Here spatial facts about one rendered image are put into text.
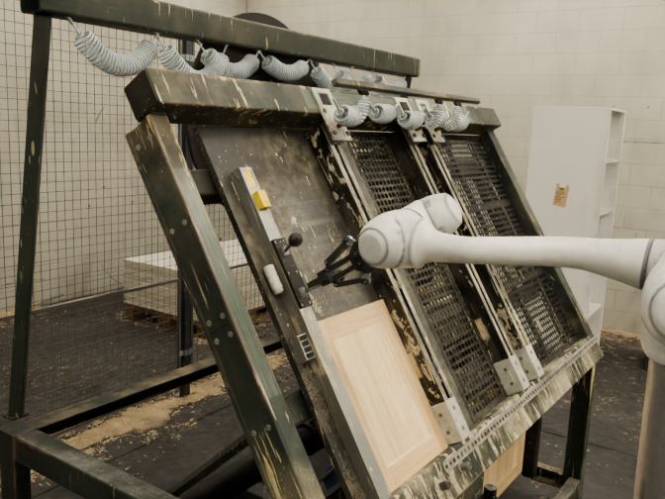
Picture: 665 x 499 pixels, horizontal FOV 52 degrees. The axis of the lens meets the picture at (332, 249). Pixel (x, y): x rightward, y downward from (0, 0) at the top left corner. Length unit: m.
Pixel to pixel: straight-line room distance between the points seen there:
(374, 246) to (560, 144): 4.41
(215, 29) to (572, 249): 1.59
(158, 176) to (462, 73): 5.96
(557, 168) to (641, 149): 1.46
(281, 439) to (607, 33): 5.98
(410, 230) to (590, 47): 5.86
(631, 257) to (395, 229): 0.44
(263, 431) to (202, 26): 1.44
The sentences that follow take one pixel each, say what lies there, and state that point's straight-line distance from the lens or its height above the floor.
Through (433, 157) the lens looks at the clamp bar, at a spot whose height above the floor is 1.72.
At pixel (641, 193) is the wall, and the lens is 6.99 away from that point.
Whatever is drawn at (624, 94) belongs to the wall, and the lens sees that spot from 7.03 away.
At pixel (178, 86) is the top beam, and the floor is 1.91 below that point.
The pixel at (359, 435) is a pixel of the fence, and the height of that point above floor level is 1.05.
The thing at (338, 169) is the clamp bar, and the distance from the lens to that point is 2.21.
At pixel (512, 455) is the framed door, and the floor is 0.39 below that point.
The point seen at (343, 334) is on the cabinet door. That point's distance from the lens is 1.95.
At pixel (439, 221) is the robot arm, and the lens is 1.49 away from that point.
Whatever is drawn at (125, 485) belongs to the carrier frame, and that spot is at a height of 0.79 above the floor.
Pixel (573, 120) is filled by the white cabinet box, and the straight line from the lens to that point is 5.67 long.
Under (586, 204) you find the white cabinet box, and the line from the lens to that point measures 5.65.
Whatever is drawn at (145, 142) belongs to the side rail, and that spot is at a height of 1.77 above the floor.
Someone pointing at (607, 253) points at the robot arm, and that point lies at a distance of 1.42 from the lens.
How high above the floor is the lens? 1.83
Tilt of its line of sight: 10 degrees down
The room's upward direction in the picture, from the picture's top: 3 degrees clockwise
